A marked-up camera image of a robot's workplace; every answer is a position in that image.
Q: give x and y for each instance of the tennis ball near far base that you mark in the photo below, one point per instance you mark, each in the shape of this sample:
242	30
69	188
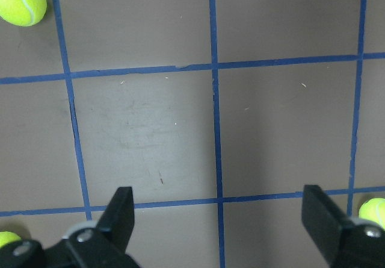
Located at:
373	210

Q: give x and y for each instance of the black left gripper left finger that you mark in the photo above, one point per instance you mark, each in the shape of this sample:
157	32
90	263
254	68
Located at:
101	245

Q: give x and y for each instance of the brown paper mat blue grid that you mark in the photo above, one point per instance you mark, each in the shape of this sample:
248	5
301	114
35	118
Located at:
215	112

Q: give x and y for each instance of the tennis ball with black print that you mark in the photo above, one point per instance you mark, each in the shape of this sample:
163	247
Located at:
7	237

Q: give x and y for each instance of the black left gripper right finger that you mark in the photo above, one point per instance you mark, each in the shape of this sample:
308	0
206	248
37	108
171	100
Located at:
343	241

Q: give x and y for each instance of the tennis ball centre left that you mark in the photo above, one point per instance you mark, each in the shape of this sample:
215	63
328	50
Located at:
23	12

